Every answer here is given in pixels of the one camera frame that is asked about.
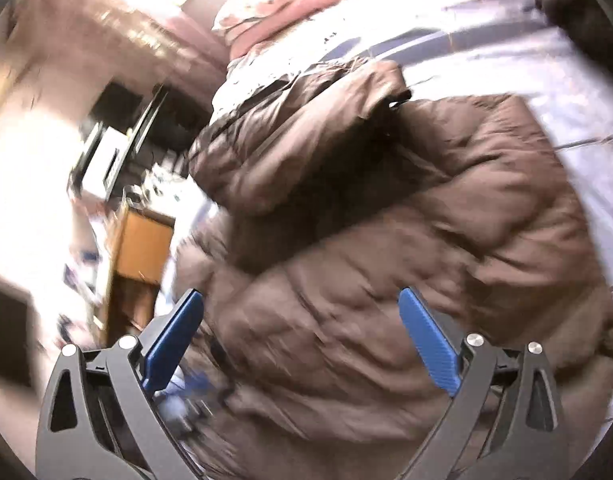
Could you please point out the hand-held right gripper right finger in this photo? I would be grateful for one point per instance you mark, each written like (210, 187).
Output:
(426, 337)

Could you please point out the wooden cabinet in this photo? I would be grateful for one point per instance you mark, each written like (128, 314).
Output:
(134, 260)

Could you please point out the brown puffer jacket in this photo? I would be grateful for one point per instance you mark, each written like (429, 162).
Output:
(386, 260)

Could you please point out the white and blue bed sheet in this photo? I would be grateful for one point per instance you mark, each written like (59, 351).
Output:
(511, 40)

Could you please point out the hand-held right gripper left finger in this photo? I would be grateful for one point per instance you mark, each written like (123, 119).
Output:
(171, 337)

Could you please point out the dark cloth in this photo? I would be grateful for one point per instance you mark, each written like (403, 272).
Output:
(571, 0)

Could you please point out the pink floral pillow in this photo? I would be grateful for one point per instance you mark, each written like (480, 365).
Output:
(251, 5)

